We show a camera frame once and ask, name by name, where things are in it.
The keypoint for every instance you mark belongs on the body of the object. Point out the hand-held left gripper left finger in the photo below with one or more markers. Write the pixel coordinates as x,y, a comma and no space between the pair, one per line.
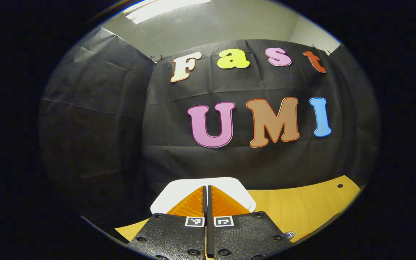
172,234

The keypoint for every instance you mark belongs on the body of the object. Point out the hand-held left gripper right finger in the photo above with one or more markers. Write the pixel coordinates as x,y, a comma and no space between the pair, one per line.
210,234

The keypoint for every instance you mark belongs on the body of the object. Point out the white desktop garbage bin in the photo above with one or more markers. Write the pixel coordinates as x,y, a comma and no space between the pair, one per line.
179,189

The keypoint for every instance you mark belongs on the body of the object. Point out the silver pop can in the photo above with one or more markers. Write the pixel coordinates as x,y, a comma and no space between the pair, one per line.
289,235

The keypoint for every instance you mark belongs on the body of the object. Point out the wooden desktop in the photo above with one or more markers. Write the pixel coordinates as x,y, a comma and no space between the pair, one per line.
302,206

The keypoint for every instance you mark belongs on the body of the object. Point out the black backdrop cloth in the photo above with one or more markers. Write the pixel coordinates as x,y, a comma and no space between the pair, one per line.
96,126

